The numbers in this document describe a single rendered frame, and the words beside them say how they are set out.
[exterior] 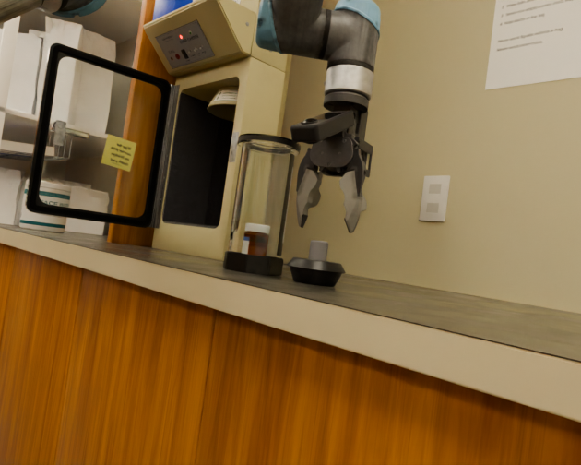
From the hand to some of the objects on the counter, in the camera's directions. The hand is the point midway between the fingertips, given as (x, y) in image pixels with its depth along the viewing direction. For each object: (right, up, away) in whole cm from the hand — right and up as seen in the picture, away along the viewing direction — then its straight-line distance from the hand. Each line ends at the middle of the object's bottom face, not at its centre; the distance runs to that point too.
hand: (324, 222), depth 77 cm
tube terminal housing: (-23, -8, +55) cm, 60 cm away
